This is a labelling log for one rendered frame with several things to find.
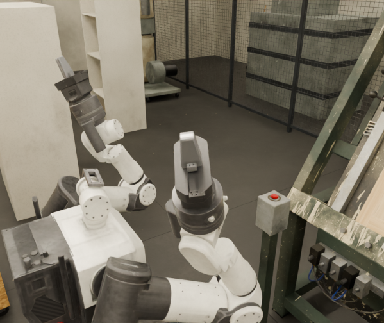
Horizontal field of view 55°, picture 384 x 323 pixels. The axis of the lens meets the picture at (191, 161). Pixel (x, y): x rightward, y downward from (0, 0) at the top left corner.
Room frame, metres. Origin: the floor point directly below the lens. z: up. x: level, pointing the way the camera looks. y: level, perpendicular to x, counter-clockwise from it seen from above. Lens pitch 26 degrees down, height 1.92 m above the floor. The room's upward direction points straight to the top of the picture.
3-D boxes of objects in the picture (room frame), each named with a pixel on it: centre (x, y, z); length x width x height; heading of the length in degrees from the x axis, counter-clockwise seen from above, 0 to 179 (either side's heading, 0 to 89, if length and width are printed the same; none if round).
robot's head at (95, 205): (0.77, 0.24, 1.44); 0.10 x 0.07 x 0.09; 24
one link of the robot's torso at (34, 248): (0.74, 0.29, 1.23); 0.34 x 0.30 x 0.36; 32
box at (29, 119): (3.26, 1.54, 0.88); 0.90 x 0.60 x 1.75; 32
